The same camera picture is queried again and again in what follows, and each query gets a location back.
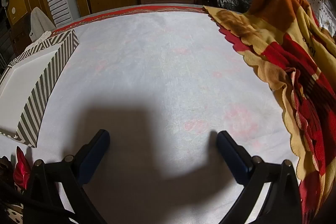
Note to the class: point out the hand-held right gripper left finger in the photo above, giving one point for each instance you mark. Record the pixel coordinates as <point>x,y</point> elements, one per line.
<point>94,154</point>

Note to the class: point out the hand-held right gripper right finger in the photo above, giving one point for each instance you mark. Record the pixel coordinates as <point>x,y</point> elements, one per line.
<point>231,155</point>

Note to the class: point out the red satin bow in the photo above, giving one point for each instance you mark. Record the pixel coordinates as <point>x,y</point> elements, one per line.
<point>22,169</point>

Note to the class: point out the striped cardboard box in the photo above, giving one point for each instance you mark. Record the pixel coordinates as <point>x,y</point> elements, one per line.
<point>39,98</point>

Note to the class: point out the white tablecloth red border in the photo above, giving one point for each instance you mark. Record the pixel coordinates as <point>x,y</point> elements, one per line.
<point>157,56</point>

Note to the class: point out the white glove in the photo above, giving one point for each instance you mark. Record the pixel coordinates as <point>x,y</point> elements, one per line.
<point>43,36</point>

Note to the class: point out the yellow red printed blanket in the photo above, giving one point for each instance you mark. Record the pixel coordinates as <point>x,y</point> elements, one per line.
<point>288,29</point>

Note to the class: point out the beige coat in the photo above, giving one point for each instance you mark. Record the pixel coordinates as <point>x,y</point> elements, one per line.
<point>39,20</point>

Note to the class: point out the white dotted cloth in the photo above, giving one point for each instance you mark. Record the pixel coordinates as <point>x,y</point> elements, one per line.
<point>323,11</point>

